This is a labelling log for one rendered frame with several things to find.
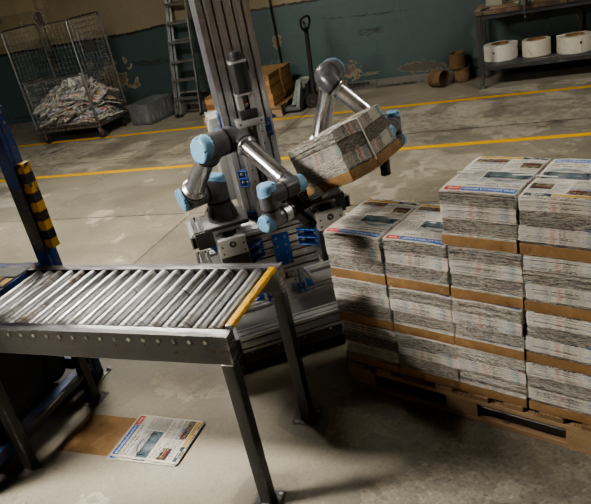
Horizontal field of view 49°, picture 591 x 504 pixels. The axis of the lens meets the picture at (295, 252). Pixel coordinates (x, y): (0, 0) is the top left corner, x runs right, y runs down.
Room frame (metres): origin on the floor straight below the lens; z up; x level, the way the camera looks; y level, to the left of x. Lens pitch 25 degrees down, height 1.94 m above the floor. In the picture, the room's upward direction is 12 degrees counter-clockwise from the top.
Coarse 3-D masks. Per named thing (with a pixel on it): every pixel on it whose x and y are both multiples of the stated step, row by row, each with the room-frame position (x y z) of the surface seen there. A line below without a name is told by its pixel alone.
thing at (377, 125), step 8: (376, 104) 2.76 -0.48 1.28; (360, 112) 2.78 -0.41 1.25; (368, 112) 2.70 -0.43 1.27; (376, 112) 2.73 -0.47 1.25; (344, 120) 2.83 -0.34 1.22; (368, 120) 2.68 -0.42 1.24; (376, 120) 2.71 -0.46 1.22; (384, 120) 2.74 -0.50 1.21; (368, 128) 2.66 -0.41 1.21; (376, 128) 2.69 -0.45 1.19; (384, 128) 2.72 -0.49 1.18; (376, 136) 2.67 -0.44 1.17; (384, 136) 2.70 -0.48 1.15; (392, 136) 2.74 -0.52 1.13; (376, 144) 2.65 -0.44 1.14; (384, 144) 2.67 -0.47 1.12
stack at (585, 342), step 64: (384, 256) 2.40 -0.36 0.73; (448, 256) 2.18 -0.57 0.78; (512, 256) 2.01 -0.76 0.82; (384, 320) 2.41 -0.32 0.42; (448, 320) 2.19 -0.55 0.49; (512, 320) 2.01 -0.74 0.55; (576, 320) 1.86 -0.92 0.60; (512, 384) 2.03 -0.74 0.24; (576, 384) 1.86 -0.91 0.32; (576, 448) 1.86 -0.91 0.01
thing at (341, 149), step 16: (336, 128) 2.54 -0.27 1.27; (352, 128) 2.60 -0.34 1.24; (304, 144) 2.62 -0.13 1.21; (320, 144) 2.56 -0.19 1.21; (336, 144) 2.51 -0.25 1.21; (352, 144) 2.56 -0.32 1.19; (304, 160) 2.64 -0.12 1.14; (320, 160) 2.57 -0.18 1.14; (336, 160) 2.51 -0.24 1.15; (352, 160) 2.51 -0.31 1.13; (368, 160) 2.57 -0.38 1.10; (304, 176) 2.65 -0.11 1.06; (320, 176) 2.58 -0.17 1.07
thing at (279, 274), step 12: (120, 264) 2.74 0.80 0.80; (132, 264) 2.71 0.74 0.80; (144, 264) 2.68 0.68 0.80; (156, 264) 2.65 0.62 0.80; (168, 264) 2.62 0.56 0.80; (180, 264) 2.60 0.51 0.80; (192, 264) 2.57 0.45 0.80; (204, 264) 2.54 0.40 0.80; (216, 264) 2.52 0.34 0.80; (228, 264) 2.49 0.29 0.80; (240, 264) 2.47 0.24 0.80; (252, 264) 2.44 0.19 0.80; (264, 264) 2.42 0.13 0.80; (276, 264) 2.39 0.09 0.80; (276, 276) 2.36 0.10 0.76; (264, 288) 2.39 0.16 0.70; (276, 288) 2.37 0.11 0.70
